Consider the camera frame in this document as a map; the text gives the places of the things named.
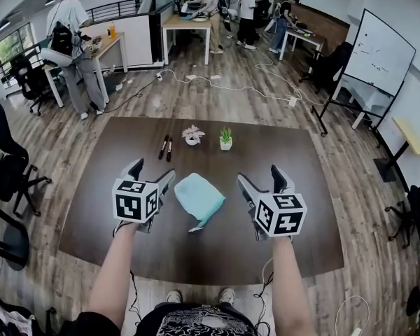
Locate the black padded office chair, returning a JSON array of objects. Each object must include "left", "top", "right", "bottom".
[{"left": 298, "top": 41, "right": 354, "bottom": 95}]

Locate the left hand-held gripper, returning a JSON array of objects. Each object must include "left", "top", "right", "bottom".
[{"left": 111, "top": 158, "right": 176, "bottom": 235}]

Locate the wooden top white desk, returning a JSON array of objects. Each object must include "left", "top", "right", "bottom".
[{"left": 161, "top": 13, "right": 213, "bottom": 67}]

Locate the person's white shoe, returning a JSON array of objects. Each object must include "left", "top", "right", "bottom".
[
  {"left": 218, "top": 287, "right": 237, "bottom": 306},
  {"left": 165, "top": 289, "right": 184, "bottom": 305}
]

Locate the black mesh office chair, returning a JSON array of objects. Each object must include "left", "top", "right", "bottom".
[{"left": 384, "top": 173, "right": 420, "bottom": 249}]

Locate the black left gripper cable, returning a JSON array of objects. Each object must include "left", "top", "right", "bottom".
[{"left": 128, "top": 269, "right": 144, "bottom": 323}]

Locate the long white floor cable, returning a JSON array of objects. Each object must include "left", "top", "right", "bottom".
[{"left": 160, "top": 52, "right": 328, "bottom": 106}]

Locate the window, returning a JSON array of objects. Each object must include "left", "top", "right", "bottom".
[{"left": 0, "top": 22, "right": 36, "bottom": 70}]

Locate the long wooden top desk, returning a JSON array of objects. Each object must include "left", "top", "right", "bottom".
[{"left": 41, "top": 31, "right": 130, "bottom": 109}]

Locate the light blue pencil pouch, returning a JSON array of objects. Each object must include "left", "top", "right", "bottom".
[{"left": 174, "top": 172, "right": 227, "bottom": 234}]

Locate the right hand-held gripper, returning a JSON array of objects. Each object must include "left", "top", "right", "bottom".
[{"left": 236, "top": 164, "right": 308, "bottom": 242}]

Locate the cream round table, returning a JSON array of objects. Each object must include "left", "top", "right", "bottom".
[{"left": 0, "top": 171, "right": 32, "bottom": 272}]

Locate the white hanging helmet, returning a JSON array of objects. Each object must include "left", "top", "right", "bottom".
[{"left": 39, "top": 47, "right": 75, "bottom": 68}]

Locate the black backpack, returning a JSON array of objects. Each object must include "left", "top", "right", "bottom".
[{"left": 50, "top": 20, "right": 75, "bottom": 57}]

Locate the person's right forearm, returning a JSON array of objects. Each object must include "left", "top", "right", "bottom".
[{"left": 271, "top": 237, "right": 319, "bottom": 336}]

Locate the black high-back office chair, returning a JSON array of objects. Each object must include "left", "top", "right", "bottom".
[{"left": 0, "top": 86, "right": 53, "bottom": 219}]

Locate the white partition panel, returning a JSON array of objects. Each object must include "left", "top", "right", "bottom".
[{"left": 109, "top": 12, "right": 163, "bottom": 72}]

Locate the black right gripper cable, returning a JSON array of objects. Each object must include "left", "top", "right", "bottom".
[{"left": 253, "top": 257, "right": 277, "bottom": 333}]

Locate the white looped cable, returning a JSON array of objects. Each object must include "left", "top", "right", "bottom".
[{"left": 334, "top": 294, "right": 372, "bottom": 336}]

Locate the black floor cable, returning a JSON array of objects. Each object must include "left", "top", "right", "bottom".
[{"left": 102, "top": 76, "right": 158, "bottom": 114}]

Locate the black swivel chair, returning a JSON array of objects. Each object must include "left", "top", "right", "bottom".
[{"left": 9, "top": 53, "right": 63, "bottom": 117}]

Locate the white cloth covered table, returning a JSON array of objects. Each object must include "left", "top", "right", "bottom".
[{"left": 331, "top": 74, "right": 396, "bottom": 130}]

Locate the person's left white shoe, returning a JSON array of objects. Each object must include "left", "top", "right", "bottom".
[{"left": 165, "top": 289, "right": 184, "bottom": 305}]

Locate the pink plant in white pot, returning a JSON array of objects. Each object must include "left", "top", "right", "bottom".
[{"left": 181, "top": 124, "right": 207, "bottom": 148}]

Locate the black metal railing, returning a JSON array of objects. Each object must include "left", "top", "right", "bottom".
[{"left": 85, "top": 0, "right": 152, "bottom": 25}]

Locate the green plant in white pot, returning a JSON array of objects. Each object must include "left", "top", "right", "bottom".
[{"left": 219, "top": 127, "right": 233, "bottom": 152}]

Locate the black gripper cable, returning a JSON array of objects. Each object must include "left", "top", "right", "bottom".
[
  {"left": 128, "top": 269, "right": 144, "bottom": 323},
  {"left": 253, "top": 257, "right": 277, "bottom": 333}
]

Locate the person's right white shoe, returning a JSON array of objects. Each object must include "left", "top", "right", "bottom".
[{"left": 218, "top": 287, "right": 237, "bottom": 306}]

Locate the person's left forearm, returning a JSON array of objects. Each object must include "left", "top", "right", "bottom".
[{"left": 86, "top": 221, "right": 141, "bottom": 330}]

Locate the person's black printed t-shirt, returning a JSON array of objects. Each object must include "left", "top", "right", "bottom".
[{"left": 61, "top": 302, "right": 260, "bottom": 336}]

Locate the whiteboard on black stand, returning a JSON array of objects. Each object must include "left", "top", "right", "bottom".
[{"left": 310, "top": 8, "right": 417, "bottom": 139}]

